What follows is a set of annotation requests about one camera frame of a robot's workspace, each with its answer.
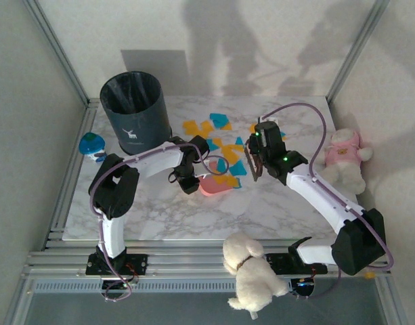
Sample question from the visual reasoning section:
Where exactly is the plush toy in pink shirt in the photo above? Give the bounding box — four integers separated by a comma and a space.
320, 127, 375, 196

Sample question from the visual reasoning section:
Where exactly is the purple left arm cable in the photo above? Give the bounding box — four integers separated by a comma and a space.
88, 142, 230, 304

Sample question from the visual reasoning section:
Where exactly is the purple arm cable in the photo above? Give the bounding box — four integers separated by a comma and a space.
259, 102, 394, 301
88, 142, 230, 304

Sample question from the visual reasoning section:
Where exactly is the white plush dog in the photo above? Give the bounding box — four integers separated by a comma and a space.
222, 231, 291, 321

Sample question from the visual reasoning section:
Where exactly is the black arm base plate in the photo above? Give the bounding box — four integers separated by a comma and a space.
86, 253, 149, 276
264, 252, 330, 276

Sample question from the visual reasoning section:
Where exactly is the cartoon face hand brush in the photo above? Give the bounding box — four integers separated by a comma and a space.
244, 139, 265, 183

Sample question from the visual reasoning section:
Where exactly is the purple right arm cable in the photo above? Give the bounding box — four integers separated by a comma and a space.
259, 102, 394, 301

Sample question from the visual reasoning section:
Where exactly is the blue and green toy cup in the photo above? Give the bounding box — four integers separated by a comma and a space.
79, 132, 108, 163

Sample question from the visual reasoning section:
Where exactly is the aluminium frame post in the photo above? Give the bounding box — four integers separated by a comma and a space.
22, 0, 90, 106
326, 0, 391, 103

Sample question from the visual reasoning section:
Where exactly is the pink dustpan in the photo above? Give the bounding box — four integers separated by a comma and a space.
198, 158, 235, 197

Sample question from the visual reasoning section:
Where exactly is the aluminium side rail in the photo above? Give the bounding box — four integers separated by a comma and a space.
44, 97, 100, 242

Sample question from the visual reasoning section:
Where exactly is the dark bin with deer print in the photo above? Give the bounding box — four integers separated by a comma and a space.
99, 70, 173, 156

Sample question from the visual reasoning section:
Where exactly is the grey slotted cable duct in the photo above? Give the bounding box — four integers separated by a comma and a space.
30, 281, 238, 295

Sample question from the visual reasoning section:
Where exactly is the aluminium rail base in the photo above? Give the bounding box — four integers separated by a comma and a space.
20, 236, 403, 284

